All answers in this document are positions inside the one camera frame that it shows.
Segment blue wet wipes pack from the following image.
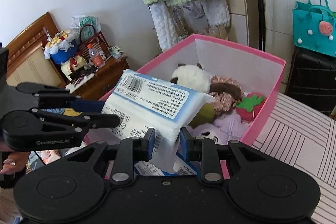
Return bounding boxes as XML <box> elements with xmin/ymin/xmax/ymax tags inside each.
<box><xmin>133</xmin><ymin>152</ymin><xmax>203</xmax><ymax>177</ymax></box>

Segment green plush ball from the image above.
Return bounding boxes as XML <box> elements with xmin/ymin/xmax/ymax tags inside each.
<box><xmin>189</xmin><ymin>103</ymin><xmax>216</xmax><ymax>128</ymax></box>

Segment white tissue pack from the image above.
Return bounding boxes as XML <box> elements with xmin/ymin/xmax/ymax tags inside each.
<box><xmin>102</xmin><ymin>69</ymin><xmax>215</xmax><ymax>173</ymax></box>

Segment purple plush toy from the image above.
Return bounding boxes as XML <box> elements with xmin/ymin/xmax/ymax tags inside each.
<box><xmin>187</xmin><ymin>111</ymin><xmax>249</xmax><ymax>145</ymax></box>

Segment floral pink scrunchie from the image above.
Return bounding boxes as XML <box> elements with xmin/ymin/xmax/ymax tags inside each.
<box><xmin>209</xmin><ymin>76</ymin><xmax>244</xmax><ymax>115</ymax></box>

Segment white brown plush dog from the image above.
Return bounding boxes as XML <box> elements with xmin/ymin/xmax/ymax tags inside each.
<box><xmin>170</xmin><ymin>63</ymin><xmax>243</xmax><ymax>102</ymax></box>

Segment red strawberry plush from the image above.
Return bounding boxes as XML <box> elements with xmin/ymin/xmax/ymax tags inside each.
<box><xmin>235</xmin><ymin>92</ymin><xmax>266</xmax><ymax>123</ymax></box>

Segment person's left hand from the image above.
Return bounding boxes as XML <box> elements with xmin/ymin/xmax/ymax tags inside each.
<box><xmin>1</xmin><ymin>151</ymin><xmax>30</xmax><ymax>175</ymax></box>

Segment wooden nightstand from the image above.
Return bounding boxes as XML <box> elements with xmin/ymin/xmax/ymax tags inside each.
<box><xmin>66</xmin><ymin>55</ymin><xmax>129</xmax><ymax>100</ymax></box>

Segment plastic water bottle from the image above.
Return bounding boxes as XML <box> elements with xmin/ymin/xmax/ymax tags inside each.
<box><xmin>87</xmin><ymin>44</ymin><xmax>105</xmax><ymax>68</ymax></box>

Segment flower bouquet blue wrap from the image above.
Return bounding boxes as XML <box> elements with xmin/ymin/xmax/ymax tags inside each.
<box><xmin>44</xmin><ymin>30</ymin><xmax>78</xmax><ymax>65</ymax></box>

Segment woven basket bag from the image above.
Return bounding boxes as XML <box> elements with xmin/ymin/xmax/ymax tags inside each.
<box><xmin>78</xmin><ymin>24</ymin><xmax>110</xmax><ymax>61</ymax></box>

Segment wooden headboard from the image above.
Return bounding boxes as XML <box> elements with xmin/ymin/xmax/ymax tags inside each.
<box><xmin>6</xmin><ymin>12</ymin><xmax>66</xmax><ymax>88</ymax></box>

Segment pink cardboard storage box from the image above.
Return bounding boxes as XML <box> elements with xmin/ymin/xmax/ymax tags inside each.
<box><xmin>84</xmin><ymin>33</ymin><xmax>287</xmax><ymax>180</ymax></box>

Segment white knit pants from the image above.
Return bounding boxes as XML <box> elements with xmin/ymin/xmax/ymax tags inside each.
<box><xmin>149</xmin><ymin>0</ymin><xmax>231</xmax><ymax>52</ymax></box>

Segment black suitcase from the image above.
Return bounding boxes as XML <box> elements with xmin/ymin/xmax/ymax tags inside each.
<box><xmin>285</xmin><ymin>47</ymin><xmax>336</xmax><ymax>116</ymax></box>

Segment teal felt tote bag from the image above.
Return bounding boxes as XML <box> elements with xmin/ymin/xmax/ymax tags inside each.
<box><xmin>292</xmin><ymin>0</ymin><xmax>336</xmax><ymax>57</ymax></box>

